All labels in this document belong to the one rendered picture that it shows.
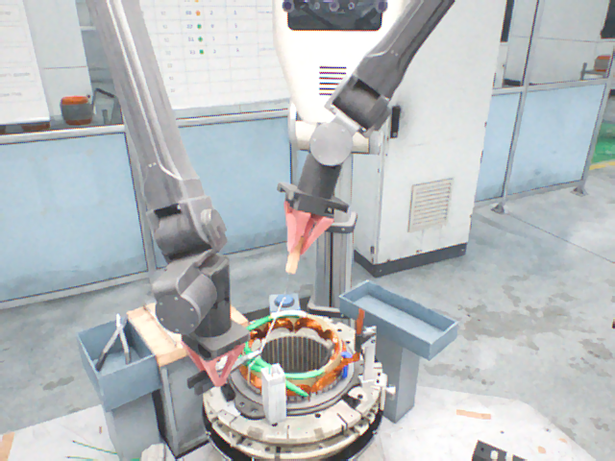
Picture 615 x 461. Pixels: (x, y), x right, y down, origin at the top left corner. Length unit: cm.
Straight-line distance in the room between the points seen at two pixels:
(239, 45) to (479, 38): 140
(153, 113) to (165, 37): 224
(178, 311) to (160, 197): 15
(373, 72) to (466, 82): 255
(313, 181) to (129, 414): 64
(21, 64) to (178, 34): 77
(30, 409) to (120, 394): 167
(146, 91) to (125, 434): 73
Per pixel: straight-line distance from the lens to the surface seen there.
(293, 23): 111
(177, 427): 116
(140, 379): 104
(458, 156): 335
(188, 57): 292
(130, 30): 69
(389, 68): 70
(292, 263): 77
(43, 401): 271
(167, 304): 61
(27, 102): 288
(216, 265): 66
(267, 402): 78
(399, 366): 114
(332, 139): 65
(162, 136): 65
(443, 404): 132
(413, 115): 304
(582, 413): 266
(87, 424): 135
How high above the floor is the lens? 168
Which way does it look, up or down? 26 degrees down
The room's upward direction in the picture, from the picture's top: straight up
